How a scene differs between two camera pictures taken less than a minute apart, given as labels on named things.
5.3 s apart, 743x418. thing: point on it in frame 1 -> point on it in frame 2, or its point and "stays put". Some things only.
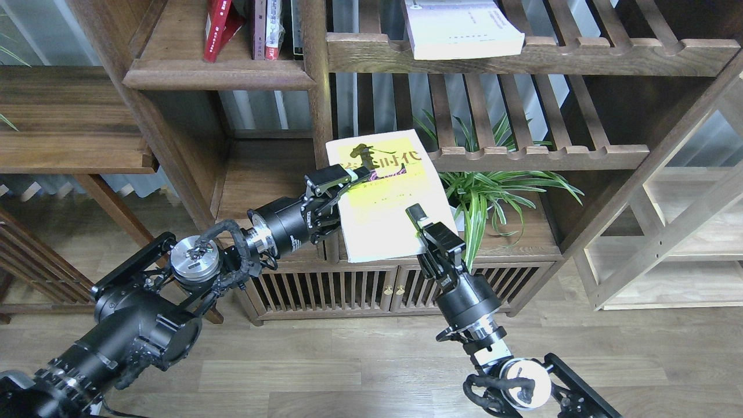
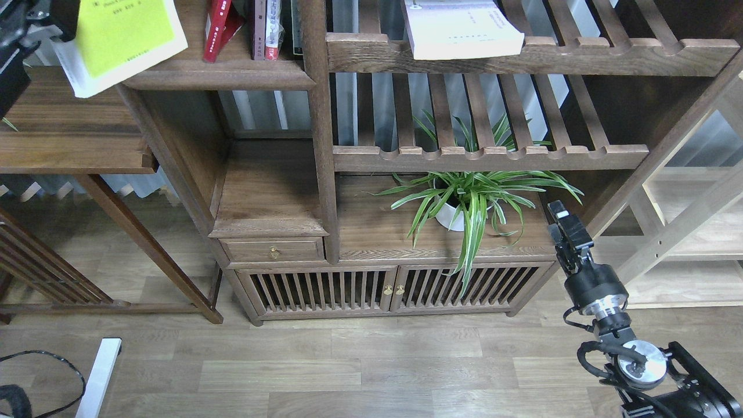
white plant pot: x=459 y=219 stays put
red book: x=224 y=25 stays put
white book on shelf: x=462 y=29 stays put
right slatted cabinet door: x=412 y=290 stays put
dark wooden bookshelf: x=541 y=117 stays put
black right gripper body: x=440 y=262 -> x=572 y=243
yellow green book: x=373 y=210 -> x=112 y=36
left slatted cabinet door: x=315 y=289 stays put
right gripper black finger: x=418 y=216 -> x=557 y=210
